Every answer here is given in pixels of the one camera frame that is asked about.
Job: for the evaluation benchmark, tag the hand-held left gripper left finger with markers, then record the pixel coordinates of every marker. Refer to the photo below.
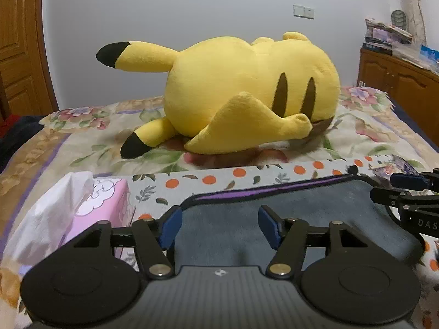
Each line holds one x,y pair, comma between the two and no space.
172,226

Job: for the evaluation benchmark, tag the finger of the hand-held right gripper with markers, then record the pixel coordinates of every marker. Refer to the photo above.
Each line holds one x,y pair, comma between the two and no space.
389,196
407,181

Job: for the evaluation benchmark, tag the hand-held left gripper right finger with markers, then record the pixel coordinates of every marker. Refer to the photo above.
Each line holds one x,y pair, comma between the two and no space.
268,227

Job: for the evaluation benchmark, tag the grey towel with purple trim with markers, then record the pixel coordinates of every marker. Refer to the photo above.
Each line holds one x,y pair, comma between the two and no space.
219,226

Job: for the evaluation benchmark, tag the wooden cabinet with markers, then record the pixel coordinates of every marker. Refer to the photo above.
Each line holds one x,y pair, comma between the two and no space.
401,78

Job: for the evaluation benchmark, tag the floral bedsheet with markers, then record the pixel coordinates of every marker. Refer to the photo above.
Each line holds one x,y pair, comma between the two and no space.
85,137

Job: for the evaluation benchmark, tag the white tissue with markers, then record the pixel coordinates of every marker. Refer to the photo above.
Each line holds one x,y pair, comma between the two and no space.
48,216

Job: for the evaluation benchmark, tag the clear plastic bag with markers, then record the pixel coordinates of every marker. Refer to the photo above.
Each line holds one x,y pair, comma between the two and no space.
420,56

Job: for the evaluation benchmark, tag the yellow plush toy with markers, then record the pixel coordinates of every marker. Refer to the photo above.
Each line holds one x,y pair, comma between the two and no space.
247,89

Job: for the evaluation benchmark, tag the stack of magazines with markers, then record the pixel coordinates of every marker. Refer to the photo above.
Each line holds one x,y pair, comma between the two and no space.
386,34

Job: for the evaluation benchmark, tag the grey green ribbed object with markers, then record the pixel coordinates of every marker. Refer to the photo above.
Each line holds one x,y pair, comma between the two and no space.
399,18

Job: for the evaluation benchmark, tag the dark cloth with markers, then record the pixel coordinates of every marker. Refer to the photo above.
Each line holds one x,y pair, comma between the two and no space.
17,140

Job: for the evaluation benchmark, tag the white wrapped pole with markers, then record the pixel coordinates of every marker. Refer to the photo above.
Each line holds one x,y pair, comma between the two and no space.
413,3

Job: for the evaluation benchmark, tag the wooden door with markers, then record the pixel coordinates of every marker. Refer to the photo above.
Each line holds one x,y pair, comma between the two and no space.
20,48

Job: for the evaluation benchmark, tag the white wall switch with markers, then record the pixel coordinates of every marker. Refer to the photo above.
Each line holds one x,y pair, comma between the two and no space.
304,11

